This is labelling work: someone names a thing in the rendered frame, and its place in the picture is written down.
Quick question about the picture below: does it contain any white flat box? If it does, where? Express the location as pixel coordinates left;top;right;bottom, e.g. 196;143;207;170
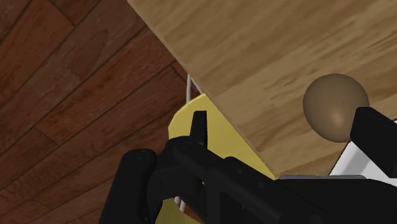
328;140;397;188

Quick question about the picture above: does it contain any light wooden table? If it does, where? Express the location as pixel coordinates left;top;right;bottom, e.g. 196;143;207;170
127;0;397;178

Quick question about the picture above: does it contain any yellow chair with white legs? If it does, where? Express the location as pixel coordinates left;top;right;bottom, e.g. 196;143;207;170
155;73;277;224

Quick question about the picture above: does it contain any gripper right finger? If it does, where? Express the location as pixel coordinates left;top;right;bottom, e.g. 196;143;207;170
349;106;397;188

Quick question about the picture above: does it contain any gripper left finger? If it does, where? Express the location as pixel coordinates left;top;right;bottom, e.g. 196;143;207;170
98;110;317;224

